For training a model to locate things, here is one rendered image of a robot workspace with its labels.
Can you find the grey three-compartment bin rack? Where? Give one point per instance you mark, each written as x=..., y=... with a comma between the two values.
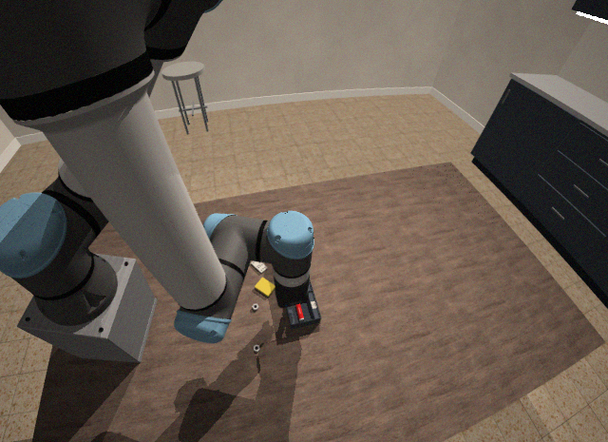
x=309, y=309

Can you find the red aa battery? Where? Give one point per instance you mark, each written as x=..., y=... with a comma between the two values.
x=299, y=312

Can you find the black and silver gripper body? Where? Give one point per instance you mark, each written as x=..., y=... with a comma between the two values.
x=291, y=292

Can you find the white domino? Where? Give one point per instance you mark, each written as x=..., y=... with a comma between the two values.
x=259, y=266

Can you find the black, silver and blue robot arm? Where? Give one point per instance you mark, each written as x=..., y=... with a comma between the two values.
x=122, y=164

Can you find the yellow sticky note pad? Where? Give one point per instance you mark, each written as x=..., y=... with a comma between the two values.
x=265, y=287

